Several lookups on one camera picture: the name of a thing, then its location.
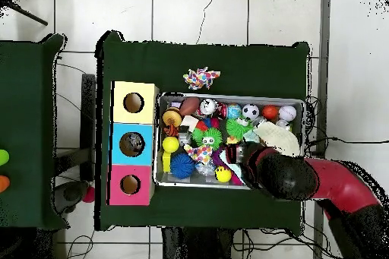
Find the wooden burger toy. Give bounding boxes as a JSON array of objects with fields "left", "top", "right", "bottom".
[{"left": 161, "top": 106, "right": 183, "bottom": 128}]

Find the teal knitted cloth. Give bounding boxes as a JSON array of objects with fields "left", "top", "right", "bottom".
[{"left": 219, "top": 128, "right": 261, "bottom": 186}]

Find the cream knitted cloth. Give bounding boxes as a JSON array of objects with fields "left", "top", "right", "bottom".
[{"left": 253, "top": 121, "right": 301, "bottom": 157}]

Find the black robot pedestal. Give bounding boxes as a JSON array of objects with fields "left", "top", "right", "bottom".
[{"left": 162, "top": 226, "right": 235, "bottom": 259}]

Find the black cable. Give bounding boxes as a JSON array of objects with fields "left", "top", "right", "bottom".
[{"left": 308, "top": 136, "right": 389, "bottom": 147}]

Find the shallow clear mesh bin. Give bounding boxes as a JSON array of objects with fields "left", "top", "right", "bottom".
[{"left": 153, "top": 91, "right": 306, "bottom": 192}]

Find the red ball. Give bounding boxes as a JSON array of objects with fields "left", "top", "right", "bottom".
[{"left": 81, "top": 185, "right": 96, "bottom": 204}]

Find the small blue spiky ball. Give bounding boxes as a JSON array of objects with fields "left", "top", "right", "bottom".
[{"left": 169, "top": 153, "right": 196, "bottom": 180}]

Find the wooden box with three holes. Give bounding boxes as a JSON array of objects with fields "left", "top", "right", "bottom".
[{"left": 106, "top": 81, "right": 160, "bottom": 207}]

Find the black and white soccer ball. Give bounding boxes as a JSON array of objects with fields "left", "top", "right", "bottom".
[{"left": 242, "top": 103, "right": 260, "bottom": 121}]

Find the orange round object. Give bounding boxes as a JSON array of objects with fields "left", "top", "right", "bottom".
[{"left": 0, "top": 175, "right": 11, "bottom": 194}]

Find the brown toy football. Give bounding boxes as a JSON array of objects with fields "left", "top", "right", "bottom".
[{"left": 179, "top": 96, "right": 201, "bottom": 116}]

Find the white baseball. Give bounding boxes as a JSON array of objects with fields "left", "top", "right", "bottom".
[{"left": 278, "top": 104, "right": 298, "bottom": 122}]

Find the black upright panel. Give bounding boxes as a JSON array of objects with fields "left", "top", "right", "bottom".
[{"left": 80, "top": 73, "right": 96, "bottom": 182}]

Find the small green spiky ball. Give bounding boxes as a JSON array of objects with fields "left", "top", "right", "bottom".
[{"left": 191, "top": 127, "right": 224, "bottom": 151}]

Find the green spiky ball with eyes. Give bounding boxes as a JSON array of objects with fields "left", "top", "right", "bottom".
[{"left": 225, "top": 115, "right": 255, "bottom": 141}]

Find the dark green table cloth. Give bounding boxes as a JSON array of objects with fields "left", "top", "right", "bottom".
[
  {"left": 94, "top": 30, "right": 311, "bottom": 235},
  {"left": 0, "top": 33, "right": 69, "bottom": 230}
]

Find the yellow smiley ball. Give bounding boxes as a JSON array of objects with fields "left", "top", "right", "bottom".
[{"left": 214, "top": 166, "right": 232, "bottom": 184}]

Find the grey rounded object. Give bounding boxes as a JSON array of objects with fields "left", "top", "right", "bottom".
[{"left": 52, "top": 180, "right": 90, "bottom": 215}]

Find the black rod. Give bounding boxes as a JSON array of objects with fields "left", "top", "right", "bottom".
[{"left": 0, "top": 0, "right": 49, "bottom": 27}]

